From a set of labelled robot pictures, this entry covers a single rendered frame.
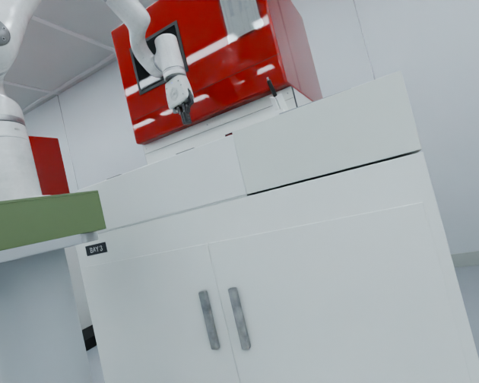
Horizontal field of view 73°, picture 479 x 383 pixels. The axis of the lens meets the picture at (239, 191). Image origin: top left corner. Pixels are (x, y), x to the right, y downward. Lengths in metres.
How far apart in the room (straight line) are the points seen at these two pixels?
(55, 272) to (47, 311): 0.08
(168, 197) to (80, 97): 3.82
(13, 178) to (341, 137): 0.67
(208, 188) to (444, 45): 2.39
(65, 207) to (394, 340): 0.69
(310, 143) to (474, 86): 2.25
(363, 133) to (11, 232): 0.67
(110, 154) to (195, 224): 3.39
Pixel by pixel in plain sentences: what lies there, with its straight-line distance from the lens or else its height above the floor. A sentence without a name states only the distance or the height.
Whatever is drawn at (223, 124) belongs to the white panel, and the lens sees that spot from 1.48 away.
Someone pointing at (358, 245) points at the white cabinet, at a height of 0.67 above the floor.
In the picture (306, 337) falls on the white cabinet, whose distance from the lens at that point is 0.76.
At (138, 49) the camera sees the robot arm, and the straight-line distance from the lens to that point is 1.34.
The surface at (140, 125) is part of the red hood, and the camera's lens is 1.70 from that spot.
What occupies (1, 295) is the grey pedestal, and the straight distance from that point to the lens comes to 0.79.
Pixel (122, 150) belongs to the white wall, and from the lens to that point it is 4.01.
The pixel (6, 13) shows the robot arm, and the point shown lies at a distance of 0.98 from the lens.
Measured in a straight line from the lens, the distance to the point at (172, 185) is 0.83.
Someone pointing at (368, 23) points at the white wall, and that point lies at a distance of 2.99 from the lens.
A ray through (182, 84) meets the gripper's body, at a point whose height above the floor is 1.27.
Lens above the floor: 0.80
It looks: 3 degrees up
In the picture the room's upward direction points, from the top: 14 degrees counter-clockwise
